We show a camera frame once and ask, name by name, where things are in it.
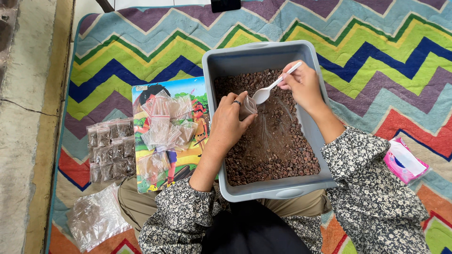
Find dark furniture leg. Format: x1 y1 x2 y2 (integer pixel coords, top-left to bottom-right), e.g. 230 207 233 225
95 0 116 13

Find pink tissue packet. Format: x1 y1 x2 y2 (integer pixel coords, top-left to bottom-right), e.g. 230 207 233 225
383 136 430 186

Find person's khaki trousers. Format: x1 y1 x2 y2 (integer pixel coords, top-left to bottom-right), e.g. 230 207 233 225
117 176 333 241

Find large clear plastic bag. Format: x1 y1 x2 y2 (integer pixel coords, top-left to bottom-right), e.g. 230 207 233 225
66 183 133 253

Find person's black garment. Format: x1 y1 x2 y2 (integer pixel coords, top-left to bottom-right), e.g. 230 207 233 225
200 200 313 254

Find black rectangular device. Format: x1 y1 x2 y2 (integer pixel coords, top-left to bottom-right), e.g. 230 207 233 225
210 0 242 13

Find person's left hand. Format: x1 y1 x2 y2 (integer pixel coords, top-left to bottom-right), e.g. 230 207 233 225
211 91 258 149

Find small clear plastic pouch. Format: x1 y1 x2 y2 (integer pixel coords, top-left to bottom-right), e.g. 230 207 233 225
239 95 258 121

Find person's right hand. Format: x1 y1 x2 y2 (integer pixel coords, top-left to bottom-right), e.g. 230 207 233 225
277 60 326 114

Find brown gravel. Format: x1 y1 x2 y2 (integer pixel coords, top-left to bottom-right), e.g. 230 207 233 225
213 68 321 187

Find colourful zigzag rug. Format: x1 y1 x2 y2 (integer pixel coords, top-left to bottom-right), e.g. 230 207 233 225
45 0 452 254

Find cartoon picture board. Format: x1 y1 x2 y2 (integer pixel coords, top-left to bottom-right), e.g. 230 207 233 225
131 76 212 194

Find white plastic spoon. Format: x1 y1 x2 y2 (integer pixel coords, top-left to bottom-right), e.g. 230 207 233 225
252 61 303 105

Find pile of empty clear pouches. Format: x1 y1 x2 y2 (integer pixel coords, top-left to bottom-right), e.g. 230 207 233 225
137 90 199 185

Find group of gravel-filled pouches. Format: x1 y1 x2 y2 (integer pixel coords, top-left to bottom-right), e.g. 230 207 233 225
86 118 137 184

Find grey plastic tub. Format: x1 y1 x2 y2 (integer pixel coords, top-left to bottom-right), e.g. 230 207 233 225
202 40 338 203

